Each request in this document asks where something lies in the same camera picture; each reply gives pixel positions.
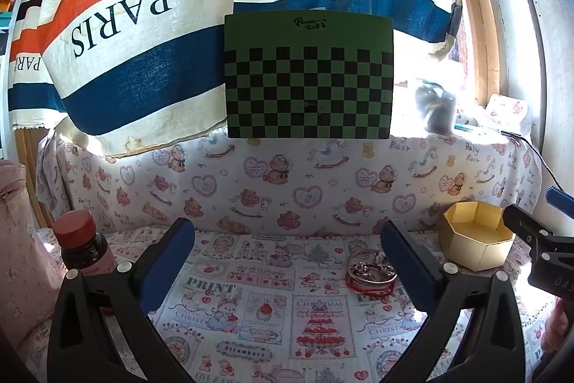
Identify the black cable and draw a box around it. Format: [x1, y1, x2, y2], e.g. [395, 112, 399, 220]
[499, 130, 560, 191]

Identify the red capped bottle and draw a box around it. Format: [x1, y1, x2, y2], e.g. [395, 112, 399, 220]
[52, 210, 117, 276]

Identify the baby bear print cloth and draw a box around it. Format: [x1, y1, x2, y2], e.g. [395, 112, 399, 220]
[35, 92, 544, 238]

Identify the striped Paris fabric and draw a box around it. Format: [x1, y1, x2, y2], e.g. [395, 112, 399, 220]
[7, 0, 462, 155]

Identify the christmas print cloth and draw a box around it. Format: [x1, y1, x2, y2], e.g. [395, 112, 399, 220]
[17, 224, 557, 383]

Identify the pile of bracelets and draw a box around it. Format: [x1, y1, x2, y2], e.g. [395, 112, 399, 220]
[344, 248, 399, 300]

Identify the pink bag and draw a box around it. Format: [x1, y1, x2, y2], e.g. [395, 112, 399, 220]
[0, 160, 64, 347]

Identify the right hand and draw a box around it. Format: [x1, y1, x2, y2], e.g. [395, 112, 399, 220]
[541, 298, 569, 353]

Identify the green black checkerboard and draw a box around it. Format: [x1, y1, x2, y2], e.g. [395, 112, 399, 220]
[224, 10, 394, 140]

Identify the gold octagonal box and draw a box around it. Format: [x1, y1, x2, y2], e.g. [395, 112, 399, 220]
[439, 201, 515, 272]

